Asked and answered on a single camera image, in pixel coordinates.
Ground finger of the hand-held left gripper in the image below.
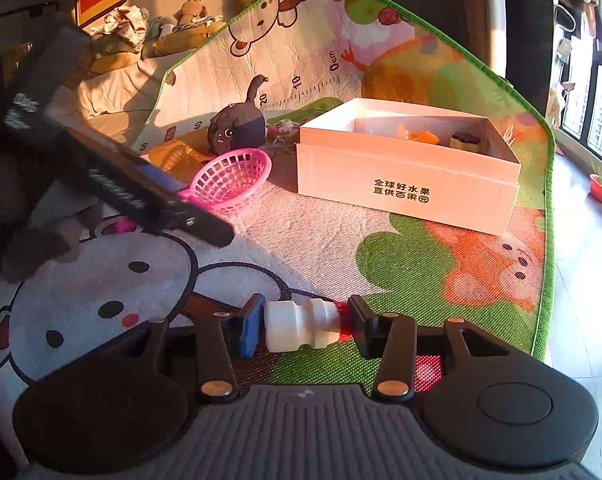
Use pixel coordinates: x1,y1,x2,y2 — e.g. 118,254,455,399
153,192,236,247
140,161,192,202

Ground patterned crumpled cloth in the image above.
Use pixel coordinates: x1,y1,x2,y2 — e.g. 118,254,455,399
88,5,150,44

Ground yellow pudding toy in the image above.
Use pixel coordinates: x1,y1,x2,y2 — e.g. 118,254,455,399
450,131,484,151

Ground orange plastic toy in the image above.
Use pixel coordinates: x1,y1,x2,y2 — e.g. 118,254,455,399
395,124,440,146

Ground tan bear plush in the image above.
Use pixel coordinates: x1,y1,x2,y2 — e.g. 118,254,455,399
173,0,207,26

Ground pink plastic basket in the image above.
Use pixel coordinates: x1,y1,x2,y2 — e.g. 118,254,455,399
178,148,274,217

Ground white bed sheet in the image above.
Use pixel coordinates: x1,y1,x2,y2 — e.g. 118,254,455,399
78,52,170,119

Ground cartoon printed play mat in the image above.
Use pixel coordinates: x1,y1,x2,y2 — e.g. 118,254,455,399
0,0,556,396

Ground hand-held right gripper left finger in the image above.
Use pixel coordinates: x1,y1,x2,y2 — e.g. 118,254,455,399
123,292,268,403

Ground white cardboard box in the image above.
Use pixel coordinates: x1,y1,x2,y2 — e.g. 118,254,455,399
297,98,522,238

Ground person's left hand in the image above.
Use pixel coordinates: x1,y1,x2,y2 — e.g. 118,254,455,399
0,145,104,283

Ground dark curtain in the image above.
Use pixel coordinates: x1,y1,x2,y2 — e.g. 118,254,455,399
503,0,556,126

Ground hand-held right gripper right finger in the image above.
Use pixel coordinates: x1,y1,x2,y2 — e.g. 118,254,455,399
347,294,489,402

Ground pink camera keychain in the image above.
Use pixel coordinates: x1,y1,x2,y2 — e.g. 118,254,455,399
267,117,302,154

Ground yellow pillow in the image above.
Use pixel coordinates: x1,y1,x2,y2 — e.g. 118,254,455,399
153,20,227,56

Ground small white bottle red cap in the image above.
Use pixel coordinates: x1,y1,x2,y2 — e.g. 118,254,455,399
265,299,354,354

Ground dark grey cat plush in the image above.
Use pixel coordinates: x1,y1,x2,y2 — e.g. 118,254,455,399
207,75,270,154

